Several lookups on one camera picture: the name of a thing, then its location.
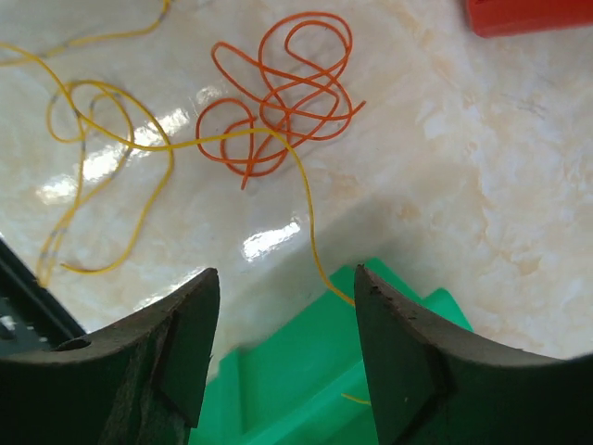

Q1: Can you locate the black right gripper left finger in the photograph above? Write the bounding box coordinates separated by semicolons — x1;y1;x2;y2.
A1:
1;268;221;444

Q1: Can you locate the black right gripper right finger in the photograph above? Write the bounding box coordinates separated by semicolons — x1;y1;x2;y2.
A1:
355;266;592;444

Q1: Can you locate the orange wire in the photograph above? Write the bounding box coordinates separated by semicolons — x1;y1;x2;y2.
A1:
195;11;367;191

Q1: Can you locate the left green plastic bin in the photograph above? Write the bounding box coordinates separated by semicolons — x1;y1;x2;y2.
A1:
189;257;473;445

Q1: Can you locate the red plastic shopping basket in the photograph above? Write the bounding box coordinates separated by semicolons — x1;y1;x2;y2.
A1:
465;0;592;38

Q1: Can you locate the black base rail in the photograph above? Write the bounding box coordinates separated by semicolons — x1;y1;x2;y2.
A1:
0;243;85;357

